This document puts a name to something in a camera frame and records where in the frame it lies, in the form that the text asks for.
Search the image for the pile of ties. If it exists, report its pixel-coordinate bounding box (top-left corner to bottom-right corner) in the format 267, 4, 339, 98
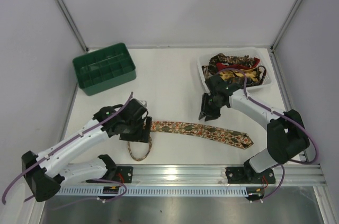
201, 53, 267, 87

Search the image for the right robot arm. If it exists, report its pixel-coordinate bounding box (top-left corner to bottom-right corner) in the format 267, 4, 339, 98
199, 73, 310, 183

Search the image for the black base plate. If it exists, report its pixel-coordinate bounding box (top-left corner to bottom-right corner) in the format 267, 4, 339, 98
225, 166, 276, 184
107, 166, 133, 184

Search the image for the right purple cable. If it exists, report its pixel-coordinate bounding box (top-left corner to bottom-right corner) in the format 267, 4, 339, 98
219, 69, 320, 203

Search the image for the aluminium mounting rail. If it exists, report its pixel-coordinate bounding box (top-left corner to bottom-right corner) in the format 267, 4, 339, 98
117, 164, 327, 186

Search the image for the right frame post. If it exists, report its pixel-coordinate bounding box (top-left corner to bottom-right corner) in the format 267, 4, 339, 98
270, 0, 304, 52

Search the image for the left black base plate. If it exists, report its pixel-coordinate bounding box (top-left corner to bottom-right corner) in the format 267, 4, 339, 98
107, 166, 133, 184

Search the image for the left frame post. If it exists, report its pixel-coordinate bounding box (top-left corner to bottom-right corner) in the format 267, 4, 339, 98
54, 0, 89, 53

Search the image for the green compartment tray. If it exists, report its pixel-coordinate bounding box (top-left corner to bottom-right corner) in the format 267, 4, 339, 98
72, 42, 137, 96

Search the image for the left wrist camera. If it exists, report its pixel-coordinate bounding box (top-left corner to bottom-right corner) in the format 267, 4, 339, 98
138, 100, 147, 112

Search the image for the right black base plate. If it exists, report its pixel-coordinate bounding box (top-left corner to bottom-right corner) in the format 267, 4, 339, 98
225, 166, 276, 184

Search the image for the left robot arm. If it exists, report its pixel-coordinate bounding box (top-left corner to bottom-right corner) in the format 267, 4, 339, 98
22, 98, 152, 202

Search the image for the white plastic basket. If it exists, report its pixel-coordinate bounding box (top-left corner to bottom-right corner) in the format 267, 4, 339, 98
197, 47, 274, 93

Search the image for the frame post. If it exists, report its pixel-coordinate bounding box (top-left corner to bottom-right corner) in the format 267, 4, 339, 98
270, 0, 304, 52
54, 0, 89, 53

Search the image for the white slotted cable duct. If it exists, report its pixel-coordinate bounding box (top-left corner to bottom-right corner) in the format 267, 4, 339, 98
57, 185, 248, 197

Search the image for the floral patterned tie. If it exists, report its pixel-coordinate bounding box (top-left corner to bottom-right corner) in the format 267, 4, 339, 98
126, 120, 255, 162

